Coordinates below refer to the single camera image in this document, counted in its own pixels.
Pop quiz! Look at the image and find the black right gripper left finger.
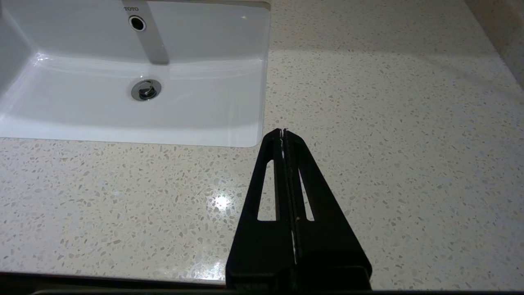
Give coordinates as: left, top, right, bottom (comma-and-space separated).
226, 128, 297, 288

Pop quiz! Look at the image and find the chrome sink drain plug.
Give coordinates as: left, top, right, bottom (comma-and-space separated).
131, 79, 162, 102

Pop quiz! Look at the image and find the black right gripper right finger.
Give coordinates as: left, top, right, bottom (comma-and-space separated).
282, 129, 373, 288

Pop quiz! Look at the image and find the white ceramic sink basin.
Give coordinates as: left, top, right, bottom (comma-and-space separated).
0, 0, 271, 148

